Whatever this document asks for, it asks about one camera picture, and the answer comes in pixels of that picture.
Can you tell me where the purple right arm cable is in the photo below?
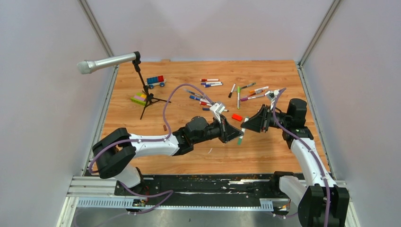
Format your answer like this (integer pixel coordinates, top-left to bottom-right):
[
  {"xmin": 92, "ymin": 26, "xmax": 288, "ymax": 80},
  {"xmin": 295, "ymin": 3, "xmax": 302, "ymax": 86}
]
[{"xmin": 271, "ymin": 87, "xmax": 331, "ymax": 227}]

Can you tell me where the black cap marker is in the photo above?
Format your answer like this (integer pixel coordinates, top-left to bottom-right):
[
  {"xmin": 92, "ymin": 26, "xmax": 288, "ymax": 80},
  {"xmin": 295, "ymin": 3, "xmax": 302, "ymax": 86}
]
[{"xmin": 228, "ymin": 83, "xmax": 236, "ymax": 98}]

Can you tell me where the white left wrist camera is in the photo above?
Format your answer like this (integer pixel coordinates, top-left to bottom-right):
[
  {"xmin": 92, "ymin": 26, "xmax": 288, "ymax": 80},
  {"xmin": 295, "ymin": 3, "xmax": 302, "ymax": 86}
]
[{"xmin": 209, "ymin": 102, "xmax": 225, "ymax": 123}]

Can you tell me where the orange cap white marker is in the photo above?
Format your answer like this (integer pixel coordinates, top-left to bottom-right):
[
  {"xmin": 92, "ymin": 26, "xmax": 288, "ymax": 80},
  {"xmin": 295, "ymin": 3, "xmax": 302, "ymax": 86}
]
[{"xmin": 249, "ymin": 86, "xmax": 269, "ymax": 93}]

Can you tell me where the dark blue cap marker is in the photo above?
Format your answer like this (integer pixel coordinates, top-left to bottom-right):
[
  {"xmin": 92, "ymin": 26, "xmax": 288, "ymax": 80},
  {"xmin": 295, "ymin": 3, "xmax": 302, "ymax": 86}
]
[{"xmin": 202, "ymin": 107, "xmax": 229, "ymax": 112}]

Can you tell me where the green cap marker pen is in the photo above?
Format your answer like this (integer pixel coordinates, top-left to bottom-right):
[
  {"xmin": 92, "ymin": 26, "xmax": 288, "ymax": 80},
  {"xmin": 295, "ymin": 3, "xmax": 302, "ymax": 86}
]
[{"xmin": 237, "ymin": 117, "xmax": 250, "ymax": 146}]

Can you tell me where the slotted grey cable duct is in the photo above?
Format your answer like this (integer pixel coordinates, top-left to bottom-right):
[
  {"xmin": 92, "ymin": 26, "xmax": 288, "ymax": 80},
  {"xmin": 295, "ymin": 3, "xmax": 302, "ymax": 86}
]
[{"xmin": 76, "ymin": 197, "xmax": 274, "ymax": 212}]

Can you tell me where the blue red toy truck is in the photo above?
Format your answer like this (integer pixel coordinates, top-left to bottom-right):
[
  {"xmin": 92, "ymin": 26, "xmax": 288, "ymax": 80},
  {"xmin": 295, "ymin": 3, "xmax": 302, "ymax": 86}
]
[{"xmin": 145, "ymin": 75, "xmax": 166, "ymax": 89}]

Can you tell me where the purple cap marker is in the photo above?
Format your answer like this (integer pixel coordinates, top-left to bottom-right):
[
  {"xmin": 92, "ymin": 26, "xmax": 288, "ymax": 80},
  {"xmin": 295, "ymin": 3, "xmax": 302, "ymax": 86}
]
[
  {"xmin": 240, "ymin": 94, "xmax": 265, "ymax": 102},
  {"xmin": 201, "ymin": 81, "xmax": 222, "ymax": 85}
]

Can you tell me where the light green cap marker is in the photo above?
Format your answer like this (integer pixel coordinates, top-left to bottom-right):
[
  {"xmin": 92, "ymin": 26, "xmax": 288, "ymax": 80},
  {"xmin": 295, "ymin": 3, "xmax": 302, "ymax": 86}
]
[{"xmin": 237, "ymin": 86, "xmax": 241, "ymax": 110}]

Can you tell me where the dark green grey marker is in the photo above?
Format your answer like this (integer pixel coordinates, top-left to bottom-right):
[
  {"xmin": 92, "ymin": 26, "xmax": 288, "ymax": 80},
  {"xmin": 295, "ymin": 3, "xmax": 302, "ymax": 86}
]
[{"xmin": 240, "ymin": 82, "xmax": 256, "ymax": 90}]

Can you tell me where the purple cap marker right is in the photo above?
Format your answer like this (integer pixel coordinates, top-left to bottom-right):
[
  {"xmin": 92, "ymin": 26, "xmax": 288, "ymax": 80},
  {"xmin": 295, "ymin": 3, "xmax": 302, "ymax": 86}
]
[{"xmin": 240, "ymin": 94, "xmax": 265, "ymax": 102}]

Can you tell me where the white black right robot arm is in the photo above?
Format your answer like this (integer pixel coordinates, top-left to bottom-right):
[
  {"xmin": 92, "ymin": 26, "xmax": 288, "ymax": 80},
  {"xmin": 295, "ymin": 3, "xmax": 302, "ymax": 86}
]
[{"xmin": 241, "ymin": 98, "xmax": 350, "ymax": 227}]

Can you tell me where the purple cap marker far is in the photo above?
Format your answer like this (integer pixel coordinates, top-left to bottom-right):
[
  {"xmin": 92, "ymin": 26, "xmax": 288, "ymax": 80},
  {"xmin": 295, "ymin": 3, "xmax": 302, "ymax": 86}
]
[{"xmin": 201, "ymin": 81, "xmax": 222, "ymax": 85}]

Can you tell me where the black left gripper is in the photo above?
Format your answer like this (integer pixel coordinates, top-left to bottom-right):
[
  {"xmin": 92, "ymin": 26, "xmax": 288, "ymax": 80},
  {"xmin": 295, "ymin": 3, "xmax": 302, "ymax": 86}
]
[{"xmin": 192, "ymin": 115, "xmax": 244, "ymax": 145}]

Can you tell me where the silver microphone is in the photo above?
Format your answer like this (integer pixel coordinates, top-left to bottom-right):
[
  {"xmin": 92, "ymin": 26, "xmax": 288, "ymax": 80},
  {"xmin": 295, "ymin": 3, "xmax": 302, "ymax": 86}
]
[{"xmin": 77, "ymin": 52, "xmax": 140, "ymax": 75}]

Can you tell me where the orange red eraser block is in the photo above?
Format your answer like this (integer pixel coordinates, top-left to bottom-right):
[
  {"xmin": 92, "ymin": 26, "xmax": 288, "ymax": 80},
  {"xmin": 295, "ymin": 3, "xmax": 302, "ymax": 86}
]
[{"xmin": 231, "ymin": 113, "xmax": 243, "ymax": 122}]

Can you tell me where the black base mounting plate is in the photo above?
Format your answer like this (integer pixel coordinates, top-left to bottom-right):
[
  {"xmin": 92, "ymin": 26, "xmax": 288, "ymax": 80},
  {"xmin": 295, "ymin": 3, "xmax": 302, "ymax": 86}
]
[{"xmin": 131, "ymin": 173, "xmax": 289, "ymax": 208}]

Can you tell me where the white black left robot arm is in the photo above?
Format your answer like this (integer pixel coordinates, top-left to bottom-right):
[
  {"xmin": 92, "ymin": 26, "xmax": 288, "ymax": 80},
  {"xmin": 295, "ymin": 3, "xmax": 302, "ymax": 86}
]
[{"xmin": 89, "ymin": 115, "xmax": 244, "ymax": 195}]

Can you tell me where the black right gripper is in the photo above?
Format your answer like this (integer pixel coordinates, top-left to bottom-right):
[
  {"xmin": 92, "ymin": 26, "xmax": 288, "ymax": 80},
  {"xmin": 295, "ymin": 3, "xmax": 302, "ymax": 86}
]
[{"xmin": 240, "ymin": 104, "xmax": 290, "ymax": 132}]

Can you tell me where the green pink yellow block stack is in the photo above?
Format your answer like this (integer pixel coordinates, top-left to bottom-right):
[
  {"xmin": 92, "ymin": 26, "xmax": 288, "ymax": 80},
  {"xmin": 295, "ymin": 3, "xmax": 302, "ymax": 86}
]
[{"xmin": 130, "ymin": 92, "xmax": 147, "ymax": 106}]

